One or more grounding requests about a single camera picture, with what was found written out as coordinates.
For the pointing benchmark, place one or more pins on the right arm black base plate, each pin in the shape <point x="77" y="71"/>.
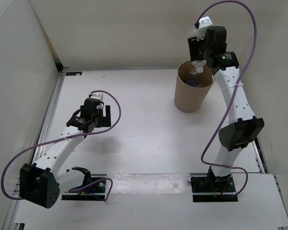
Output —
<point x="205" y="192"/>

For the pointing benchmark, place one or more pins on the aluminium table frame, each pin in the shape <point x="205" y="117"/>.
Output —
<point x="152" y="136"/>

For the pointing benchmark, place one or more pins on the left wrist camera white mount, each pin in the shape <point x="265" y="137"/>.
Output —
<point x="96" y="96"/>

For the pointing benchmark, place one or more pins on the blue label Pocari Sweat bottle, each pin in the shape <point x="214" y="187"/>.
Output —
<point x="193" y="82"/>

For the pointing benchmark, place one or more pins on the clear plastic bottle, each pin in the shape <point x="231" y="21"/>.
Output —
<point x="193" y="71"/>

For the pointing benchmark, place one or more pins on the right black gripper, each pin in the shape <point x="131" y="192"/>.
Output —
<point x="194" y="44"/>

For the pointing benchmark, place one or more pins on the brown cardboard bin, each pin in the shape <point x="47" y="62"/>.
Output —
<point x="189" y="99"/>

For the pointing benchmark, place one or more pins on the white front board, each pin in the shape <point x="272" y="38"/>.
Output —
<point x="161" y="202"/>

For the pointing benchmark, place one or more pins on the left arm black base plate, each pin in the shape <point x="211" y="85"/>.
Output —
<point x="95" y="192"/>

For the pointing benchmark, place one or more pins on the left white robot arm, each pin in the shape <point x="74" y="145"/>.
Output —
<point x="41" y="182"/>

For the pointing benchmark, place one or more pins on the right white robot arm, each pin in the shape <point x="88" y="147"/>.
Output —
<point x="243" y="125"/>

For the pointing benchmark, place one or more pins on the clear bottle white orange label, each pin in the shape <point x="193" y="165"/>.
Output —
<point x="199" y="64"/>

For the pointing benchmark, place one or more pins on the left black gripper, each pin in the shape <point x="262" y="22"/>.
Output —
<point x="105" y="121"/>

